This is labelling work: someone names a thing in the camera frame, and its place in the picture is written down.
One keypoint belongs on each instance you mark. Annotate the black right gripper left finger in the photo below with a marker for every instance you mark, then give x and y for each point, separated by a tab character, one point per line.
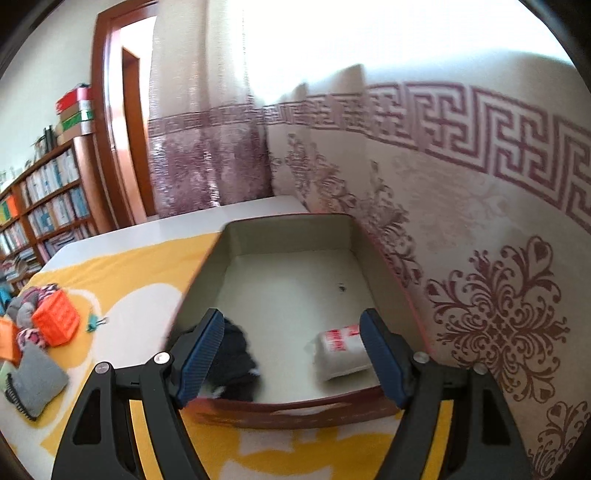
99	441

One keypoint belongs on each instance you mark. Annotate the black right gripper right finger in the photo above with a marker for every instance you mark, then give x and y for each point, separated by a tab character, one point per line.
456	423

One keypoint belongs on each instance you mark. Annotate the grey sock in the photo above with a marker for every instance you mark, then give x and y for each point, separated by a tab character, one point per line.
35	383

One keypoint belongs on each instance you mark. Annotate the black cloth item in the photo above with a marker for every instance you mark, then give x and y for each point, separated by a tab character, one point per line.
219	359

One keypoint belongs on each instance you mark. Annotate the white red labelled packet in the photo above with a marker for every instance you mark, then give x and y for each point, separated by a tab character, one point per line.
338	353

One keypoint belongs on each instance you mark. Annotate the teal binder clip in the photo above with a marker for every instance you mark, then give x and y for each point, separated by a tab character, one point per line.
94	322

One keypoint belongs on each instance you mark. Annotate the pink black patterned sock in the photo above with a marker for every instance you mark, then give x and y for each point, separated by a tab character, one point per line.
30	301

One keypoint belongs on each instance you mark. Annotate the red cardboard storage box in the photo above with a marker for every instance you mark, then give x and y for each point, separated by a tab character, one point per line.
285	279

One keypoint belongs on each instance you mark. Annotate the wooden bookshelf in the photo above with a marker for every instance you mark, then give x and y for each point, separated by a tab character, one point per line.
57	201

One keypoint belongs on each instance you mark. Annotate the purple patterned curtain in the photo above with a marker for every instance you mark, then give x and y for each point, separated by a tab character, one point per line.
456	132

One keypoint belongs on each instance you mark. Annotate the stacked coloured boxes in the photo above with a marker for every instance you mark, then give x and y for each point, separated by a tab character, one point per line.
75	111

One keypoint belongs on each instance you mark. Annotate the wooden door frame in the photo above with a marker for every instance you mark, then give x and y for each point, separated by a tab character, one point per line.
121	54

